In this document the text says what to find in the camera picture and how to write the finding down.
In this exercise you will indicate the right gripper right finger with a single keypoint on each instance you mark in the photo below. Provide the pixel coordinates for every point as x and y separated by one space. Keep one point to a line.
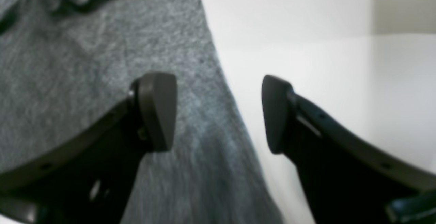
345 179

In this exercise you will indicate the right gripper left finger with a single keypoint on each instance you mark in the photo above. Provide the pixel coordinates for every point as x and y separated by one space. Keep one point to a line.
89 179

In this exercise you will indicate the grey long-sleeve t-shirt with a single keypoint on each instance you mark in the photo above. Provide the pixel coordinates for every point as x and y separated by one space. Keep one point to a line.
64 63

